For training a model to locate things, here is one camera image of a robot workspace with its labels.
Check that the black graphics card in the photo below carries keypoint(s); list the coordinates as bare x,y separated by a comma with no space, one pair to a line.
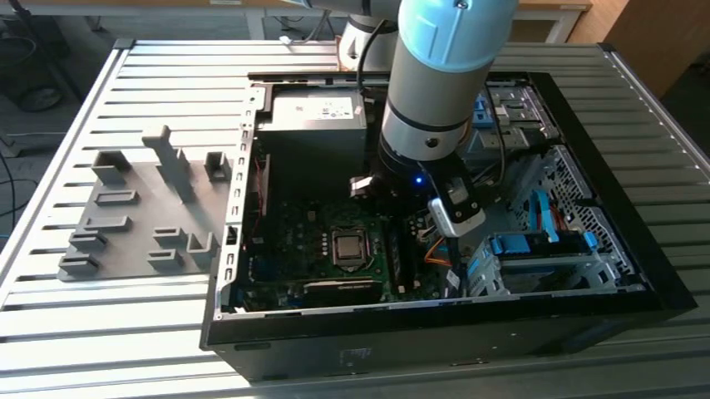
341,291

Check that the hard disk in blue carrier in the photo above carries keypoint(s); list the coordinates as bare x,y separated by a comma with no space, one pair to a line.
515,243

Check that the blue plastic drive carrier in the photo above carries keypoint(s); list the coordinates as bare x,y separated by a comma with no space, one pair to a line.
482,112

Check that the grey power supply unit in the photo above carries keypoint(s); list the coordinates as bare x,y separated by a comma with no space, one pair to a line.
310,145

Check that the grey parts rack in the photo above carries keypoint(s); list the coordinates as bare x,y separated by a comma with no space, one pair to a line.
144,212

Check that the black open PC case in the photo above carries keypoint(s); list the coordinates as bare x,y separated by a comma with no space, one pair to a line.
389,345

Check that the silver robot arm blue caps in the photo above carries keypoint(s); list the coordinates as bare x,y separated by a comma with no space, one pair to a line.
443,83

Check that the green motherboard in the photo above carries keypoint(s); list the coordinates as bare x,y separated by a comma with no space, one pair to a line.
299,249

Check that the tall metal drive cage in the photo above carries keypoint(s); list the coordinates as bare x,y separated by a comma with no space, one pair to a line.
527,137

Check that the low metal disk bay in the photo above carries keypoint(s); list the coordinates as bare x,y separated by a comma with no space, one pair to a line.
554,262

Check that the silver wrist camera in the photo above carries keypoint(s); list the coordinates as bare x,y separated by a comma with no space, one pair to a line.
461,218

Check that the dark wheeled cart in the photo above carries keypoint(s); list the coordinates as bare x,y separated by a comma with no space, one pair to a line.
39,95

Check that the brown wooden cabinet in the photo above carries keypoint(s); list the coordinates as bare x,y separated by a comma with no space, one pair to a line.
654,37

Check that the CPU socket with silver CPU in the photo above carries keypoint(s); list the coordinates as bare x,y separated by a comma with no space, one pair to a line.
350,247

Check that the wooden desk white frame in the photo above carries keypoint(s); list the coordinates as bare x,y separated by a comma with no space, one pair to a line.
561,12

